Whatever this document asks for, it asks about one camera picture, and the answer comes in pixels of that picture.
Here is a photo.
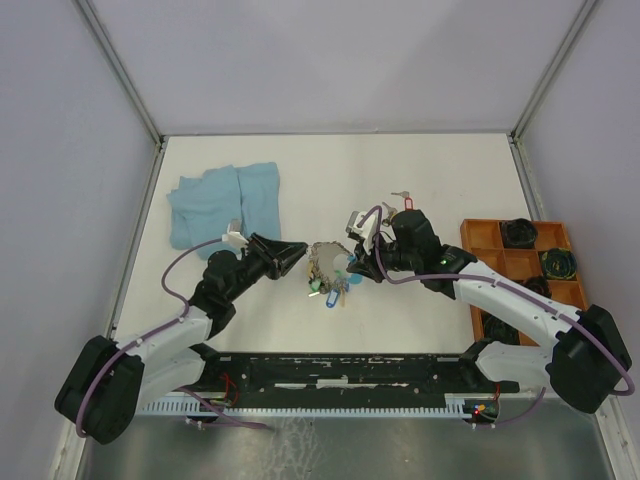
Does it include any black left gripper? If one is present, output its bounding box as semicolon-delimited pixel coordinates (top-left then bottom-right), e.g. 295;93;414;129
226;232;308;302

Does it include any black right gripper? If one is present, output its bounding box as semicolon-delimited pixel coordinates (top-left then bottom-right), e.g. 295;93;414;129
347;229;420;284

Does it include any metal key organizer blue handle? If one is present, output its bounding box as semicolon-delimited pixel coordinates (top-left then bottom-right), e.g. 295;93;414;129
306;241;363;295

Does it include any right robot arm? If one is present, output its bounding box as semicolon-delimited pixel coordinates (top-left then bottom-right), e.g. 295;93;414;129
346;205;636;413

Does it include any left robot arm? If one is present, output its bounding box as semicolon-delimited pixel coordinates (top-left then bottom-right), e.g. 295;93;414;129
54;234;308;444

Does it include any blue key tag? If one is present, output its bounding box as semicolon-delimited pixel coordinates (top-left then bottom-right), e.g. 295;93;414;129
325;289;341;309

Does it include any green key tag on organizer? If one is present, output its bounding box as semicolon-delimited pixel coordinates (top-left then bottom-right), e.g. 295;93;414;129
308;279;322;298

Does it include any loose key yellow tag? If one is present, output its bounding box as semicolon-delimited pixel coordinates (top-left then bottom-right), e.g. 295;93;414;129
382;202;397;217

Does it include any light blue folded cloth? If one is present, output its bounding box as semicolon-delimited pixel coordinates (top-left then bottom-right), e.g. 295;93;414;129
167;162;281;250

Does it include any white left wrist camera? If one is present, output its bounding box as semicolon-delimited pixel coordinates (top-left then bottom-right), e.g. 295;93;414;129
221;219;248;250

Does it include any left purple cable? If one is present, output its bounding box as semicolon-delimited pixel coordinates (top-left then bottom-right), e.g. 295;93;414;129
73;234;251;439

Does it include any purple cable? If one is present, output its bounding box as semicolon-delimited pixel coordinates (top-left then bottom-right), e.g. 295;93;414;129
73;234;251;439
359;205;632;431

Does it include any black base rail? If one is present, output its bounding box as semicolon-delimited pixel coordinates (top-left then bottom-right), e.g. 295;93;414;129
187;347;519;401

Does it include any black coiled cable bottom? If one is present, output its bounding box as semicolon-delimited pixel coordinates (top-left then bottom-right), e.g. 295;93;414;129
482;314;526;344

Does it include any black coiled cable top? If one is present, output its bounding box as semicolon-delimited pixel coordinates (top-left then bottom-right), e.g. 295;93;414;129
501;218;539;249

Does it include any white slotted cable duct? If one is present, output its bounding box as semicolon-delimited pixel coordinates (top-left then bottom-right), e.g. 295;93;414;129
134;392;476;416

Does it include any black coiled cable middle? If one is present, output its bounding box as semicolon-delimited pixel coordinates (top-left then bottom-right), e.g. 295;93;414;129
522;274;554;301

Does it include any black green coiled cable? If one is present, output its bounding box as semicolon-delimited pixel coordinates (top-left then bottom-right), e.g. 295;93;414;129
539;247;580;281

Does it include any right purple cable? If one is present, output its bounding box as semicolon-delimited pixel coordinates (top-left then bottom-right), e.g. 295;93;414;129
359;205;632;431

